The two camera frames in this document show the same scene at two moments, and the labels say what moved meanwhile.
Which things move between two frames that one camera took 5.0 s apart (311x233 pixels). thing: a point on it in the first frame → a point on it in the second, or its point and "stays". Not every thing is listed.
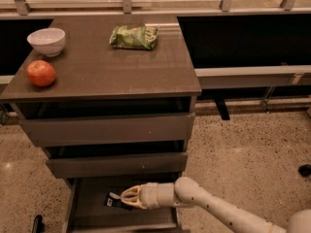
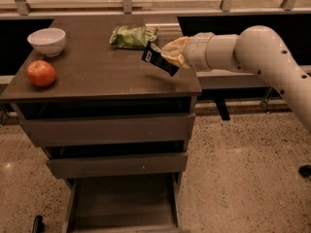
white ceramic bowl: (48, 41) stays
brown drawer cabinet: (108, 99) stays
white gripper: (150, 195) → (194, 52)
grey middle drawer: (62, 166) stays
